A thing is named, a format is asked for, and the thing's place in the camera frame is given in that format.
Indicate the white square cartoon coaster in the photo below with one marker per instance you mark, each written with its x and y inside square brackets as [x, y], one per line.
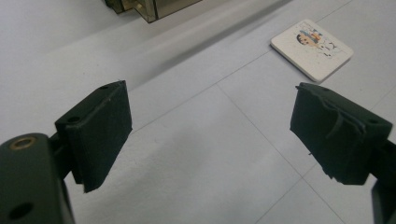
[311, 54]

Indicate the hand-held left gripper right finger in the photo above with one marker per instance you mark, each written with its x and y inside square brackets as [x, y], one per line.
[336, 137]

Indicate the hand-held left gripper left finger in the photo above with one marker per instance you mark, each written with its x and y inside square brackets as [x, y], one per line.
[96, 133]

